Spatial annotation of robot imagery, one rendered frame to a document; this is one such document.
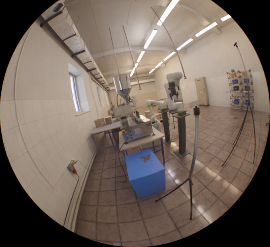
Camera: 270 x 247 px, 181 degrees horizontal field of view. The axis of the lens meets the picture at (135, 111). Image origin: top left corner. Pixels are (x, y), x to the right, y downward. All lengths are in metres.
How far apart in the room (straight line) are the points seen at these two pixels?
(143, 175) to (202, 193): 1.01
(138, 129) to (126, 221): 1.45
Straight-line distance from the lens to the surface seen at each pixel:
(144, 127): 1.34
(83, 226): 1.77
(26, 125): 1.38
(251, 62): 5.72
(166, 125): 2.35
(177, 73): 1.20
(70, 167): 1.76
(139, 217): 1.45
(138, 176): 1.03
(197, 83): 6.56
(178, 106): 1.61
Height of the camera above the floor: 1.40
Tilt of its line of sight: 9 degrees down
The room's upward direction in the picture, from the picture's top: 13 degrees counter-clockwise
